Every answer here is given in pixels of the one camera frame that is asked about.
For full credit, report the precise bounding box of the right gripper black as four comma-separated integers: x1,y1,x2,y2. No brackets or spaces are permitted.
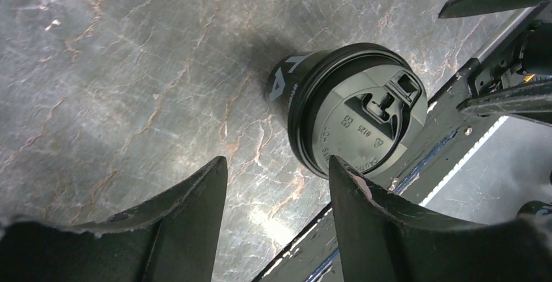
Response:
438,0,551,126

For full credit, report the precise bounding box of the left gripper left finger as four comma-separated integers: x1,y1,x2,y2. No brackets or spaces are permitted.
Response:
1,156,228,281

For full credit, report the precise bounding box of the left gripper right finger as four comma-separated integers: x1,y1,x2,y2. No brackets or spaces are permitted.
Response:
329,156,551,281

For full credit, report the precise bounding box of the black cup lid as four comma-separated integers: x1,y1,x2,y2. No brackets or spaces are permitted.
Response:
280,42,428,178

